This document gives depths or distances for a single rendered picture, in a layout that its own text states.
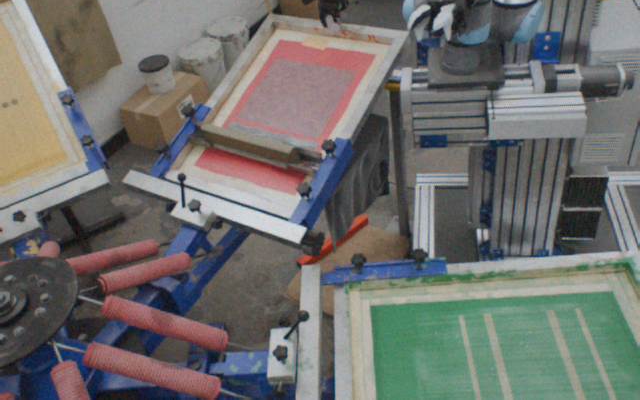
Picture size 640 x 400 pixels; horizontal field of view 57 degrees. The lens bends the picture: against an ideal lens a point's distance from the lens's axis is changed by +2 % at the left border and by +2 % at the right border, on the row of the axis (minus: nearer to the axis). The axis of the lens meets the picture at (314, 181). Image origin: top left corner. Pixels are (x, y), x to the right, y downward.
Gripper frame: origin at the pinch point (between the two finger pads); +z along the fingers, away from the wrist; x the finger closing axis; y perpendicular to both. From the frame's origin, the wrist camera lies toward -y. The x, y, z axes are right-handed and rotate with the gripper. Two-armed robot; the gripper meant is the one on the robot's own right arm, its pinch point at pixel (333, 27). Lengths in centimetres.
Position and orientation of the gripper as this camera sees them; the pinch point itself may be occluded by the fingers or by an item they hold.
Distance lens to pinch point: 219.9
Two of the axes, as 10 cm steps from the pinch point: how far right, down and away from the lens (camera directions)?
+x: 4.5, -8.0, 4.0
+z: 2.8, 5.5, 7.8
